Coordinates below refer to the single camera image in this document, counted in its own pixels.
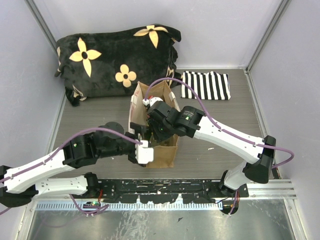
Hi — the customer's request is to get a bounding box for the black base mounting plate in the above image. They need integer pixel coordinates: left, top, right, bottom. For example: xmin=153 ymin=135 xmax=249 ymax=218
xmin=71 ymin=178 xmax=250 ymax=205

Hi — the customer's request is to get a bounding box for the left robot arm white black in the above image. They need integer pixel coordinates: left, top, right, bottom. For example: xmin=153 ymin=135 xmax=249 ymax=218
xmin=0 ymin=122 xmax=154 ymax=208

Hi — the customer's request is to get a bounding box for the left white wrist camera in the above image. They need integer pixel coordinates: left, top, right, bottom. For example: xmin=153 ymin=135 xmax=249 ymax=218
xmin=135 ymin=140 xmax=154 ymax=165

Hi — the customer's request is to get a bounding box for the black white striped cloth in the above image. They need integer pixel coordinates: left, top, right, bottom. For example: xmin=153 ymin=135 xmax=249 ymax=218
xmin=181 ymin=71 xmax=231 ymax=101

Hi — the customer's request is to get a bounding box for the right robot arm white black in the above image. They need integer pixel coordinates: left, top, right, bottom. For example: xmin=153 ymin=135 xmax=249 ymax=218
xmin=143 ymin=97 xmax=276 ymax=197

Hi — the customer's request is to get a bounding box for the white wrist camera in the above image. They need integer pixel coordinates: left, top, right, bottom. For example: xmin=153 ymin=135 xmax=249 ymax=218
xmin=142 ymin=96 xmax=163 ymax=108
xmin=135 ymin=140 xmax=154 ymax=165

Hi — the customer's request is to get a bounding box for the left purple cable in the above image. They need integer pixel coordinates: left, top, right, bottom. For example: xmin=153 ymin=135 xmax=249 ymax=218
xmin=0 ymin=127 xmax=143 ymax=217

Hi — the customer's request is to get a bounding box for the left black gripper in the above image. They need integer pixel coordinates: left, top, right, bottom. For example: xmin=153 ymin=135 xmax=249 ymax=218
xmin=98 ymin=122 xmax=151 ymax=162

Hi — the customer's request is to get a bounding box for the black floral plush blanket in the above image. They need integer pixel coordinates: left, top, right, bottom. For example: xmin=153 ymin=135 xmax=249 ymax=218
xmin=55 ymin=24 xmax=182 ymax=107

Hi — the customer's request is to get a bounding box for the brown burlap canvas bag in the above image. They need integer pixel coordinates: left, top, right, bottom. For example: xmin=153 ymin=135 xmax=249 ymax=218
xmin=128 ymin=81 xmax=180 ymax=169

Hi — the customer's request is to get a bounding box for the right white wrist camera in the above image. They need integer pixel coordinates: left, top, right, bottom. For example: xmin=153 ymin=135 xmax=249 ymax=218
xmin=142 ymin=96 xmax=163 ymax=108

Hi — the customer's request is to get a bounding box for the aluminium frame rail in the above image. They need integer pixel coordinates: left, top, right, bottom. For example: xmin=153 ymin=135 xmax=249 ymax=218
xmin=21 ymin=179 xmax=305 ymax=240

